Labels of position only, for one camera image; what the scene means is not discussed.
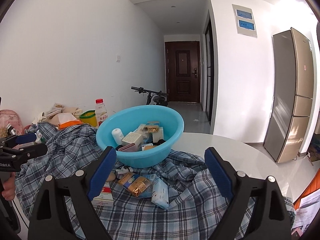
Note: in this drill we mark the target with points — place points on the pink backpack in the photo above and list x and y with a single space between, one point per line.
10 121

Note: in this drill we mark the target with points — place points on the green yellow bowl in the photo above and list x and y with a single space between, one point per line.
88 118

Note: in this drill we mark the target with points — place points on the black framed glass door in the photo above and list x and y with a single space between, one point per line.
209 80

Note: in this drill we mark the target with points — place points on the grey wall panel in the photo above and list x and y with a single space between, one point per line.
244 21

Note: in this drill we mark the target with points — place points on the orange chair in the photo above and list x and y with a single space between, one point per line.
307 192

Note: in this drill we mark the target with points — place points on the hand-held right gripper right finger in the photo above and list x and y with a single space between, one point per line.
220 175

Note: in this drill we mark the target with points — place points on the black bicycle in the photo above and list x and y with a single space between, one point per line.
155 98

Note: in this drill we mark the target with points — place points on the white plastic bottle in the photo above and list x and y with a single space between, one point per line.
117 135

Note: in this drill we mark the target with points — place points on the beige flat block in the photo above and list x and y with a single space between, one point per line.
131 138

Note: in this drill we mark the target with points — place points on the gold refrigerator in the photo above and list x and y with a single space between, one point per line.
287 92

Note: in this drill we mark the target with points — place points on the red white cigarette pack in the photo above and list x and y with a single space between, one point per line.
103 197

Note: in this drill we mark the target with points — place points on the beige cloth bags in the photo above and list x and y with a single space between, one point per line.
62 110

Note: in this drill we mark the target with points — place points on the blue plastic basin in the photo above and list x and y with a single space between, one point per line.
140 158

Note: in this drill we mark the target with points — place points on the light blue tissue pack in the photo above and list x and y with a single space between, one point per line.
160 195

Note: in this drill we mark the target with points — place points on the dark brown door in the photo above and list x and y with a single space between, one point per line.
182 72

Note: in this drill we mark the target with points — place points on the blue plaid cloth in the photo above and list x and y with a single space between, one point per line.
150 220

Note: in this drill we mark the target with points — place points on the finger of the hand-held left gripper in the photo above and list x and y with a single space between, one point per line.
26 138
32 151

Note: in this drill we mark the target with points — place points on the orange white tissue pack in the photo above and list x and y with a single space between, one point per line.
68 121

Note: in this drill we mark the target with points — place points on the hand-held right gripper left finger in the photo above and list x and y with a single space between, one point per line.
102 172

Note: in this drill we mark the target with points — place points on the small white green bottle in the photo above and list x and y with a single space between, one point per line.
41 136

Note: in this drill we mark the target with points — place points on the red cap milk bottle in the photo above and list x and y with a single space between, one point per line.
101 112

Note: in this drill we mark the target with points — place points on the person's left hand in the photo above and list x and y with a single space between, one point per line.
8 190

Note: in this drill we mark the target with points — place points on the pink dark case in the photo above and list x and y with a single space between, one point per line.
127 147

